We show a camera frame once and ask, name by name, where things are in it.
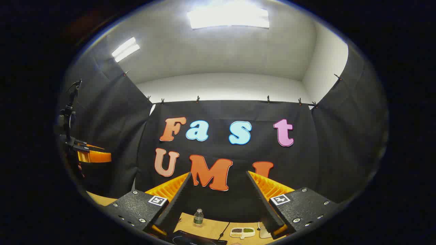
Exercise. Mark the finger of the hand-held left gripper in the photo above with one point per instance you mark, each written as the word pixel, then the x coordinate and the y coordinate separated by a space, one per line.
pixel 95 156

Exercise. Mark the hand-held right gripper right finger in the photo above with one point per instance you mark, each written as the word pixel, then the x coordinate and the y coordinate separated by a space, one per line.
pixel 265 204

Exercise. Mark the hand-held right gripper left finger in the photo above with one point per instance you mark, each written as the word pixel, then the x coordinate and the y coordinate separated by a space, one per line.
pixel 175 207

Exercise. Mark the black induction cooktop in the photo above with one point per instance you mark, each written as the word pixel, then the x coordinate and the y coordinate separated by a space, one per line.
pixel 190 239

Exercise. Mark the clear plastic water bottle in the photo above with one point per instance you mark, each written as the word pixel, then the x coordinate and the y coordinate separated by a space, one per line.
pixel 198 217

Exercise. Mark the white toaster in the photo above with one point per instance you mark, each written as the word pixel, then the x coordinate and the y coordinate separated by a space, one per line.
pixel 264 232

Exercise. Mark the white divided bean dish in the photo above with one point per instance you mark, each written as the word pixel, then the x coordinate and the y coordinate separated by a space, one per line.
pixel 242 232

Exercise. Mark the black backdrop cloth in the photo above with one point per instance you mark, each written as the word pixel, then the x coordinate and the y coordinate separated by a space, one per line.
pixel 306 163

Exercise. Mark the small ceiling light panel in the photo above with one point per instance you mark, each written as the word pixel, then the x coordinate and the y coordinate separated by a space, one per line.
pixel 125 49

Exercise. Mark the row of backdrop clips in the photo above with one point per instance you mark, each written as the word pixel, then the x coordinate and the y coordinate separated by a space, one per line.
pixel 198 99

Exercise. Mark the large ceiling light panel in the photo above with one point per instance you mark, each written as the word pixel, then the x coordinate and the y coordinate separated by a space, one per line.
pixel 228 17

